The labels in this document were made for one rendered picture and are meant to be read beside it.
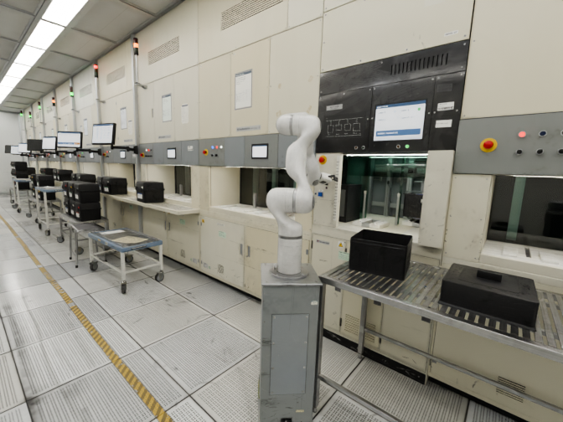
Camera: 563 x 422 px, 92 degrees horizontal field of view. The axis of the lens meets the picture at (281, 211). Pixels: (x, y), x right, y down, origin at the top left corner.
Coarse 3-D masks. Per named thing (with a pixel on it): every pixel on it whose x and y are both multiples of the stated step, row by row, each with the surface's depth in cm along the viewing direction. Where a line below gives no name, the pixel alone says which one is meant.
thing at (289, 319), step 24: (264, 264) 148; (264, 288) 123; (288, 288) 124; (312, 288) 125; (264, 312) 125; (288, 312) 126; (312, 312) 127; (264, 336) 127; (288, 336) 128; (312, 336) 129; (264, 360) 129; (288, 360) 130; (312, 360) 131; (264, 384) 131; (288, 384) 132; (312, 384) 133; (264, 408) 133; (288, 408) 134
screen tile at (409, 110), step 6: (402, 108) 160; (408, 108) 158; (414, 108) 156; (402, 114) 160; (408, 114) 158; (414, 114) 156; (420, 114) 154; (402, 120) 160; (408, 120) 158; (414, 120) 156; (420, 120) 154; (402, 126) 161
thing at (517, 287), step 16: (448, 272) 116; (464, 272) 117; (480, 272) 111; (496, 272) 118; (448, 288) 107; (464, 288) 103; (480, 288) 101; (496, 288) 101; (512, 288) 102; (528, 288) 102; (448, 304) 107; (464, 304) 104; (480, 304) 101; (496, 304) 98; (512, 304) 95; (528, 304) 92; (496, 320) 98; (512, 320) 95; (528, 320) 93
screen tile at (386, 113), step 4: (380, 112) 168; (384, 112) 167; (388, 112) 165; (392, 112) 164; (396, 112) 162; (380, 116) 168; (384, 116) 167; (388, 116) 165; (392, 116) 164; (396, 116) 162; (392, 120) 164; (396, 120) 162; (380, 124) 169; (384, 124) 167; (388, 124) 166; (392, 124) 164; (396, 124) 163; (376, 128) 170; (380, 128) 169
